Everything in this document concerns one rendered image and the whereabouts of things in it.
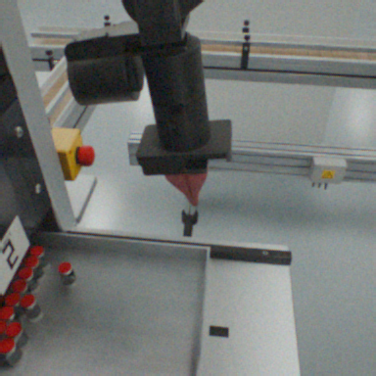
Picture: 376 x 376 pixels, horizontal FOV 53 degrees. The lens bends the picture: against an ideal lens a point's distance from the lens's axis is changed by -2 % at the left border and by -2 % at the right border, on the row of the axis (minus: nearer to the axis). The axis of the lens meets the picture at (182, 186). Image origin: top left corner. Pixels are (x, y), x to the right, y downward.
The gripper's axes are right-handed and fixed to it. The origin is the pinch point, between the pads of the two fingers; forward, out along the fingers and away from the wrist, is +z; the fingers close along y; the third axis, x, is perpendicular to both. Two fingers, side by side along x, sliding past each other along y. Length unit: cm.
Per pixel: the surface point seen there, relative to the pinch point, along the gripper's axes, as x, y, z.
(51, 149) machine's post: -11.2, 23.6, -1.0
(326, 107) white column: -144, -48, 72
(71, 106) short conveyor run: -46, 36, 10
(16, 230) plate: 3.6, 24.0, 1.7
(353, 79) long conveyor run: -82, -41, 27
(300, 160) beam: -85, -27, 60
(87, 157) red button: -17.1, 21.3, 5.1
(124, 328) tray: 7.8, 12.2, 18.9
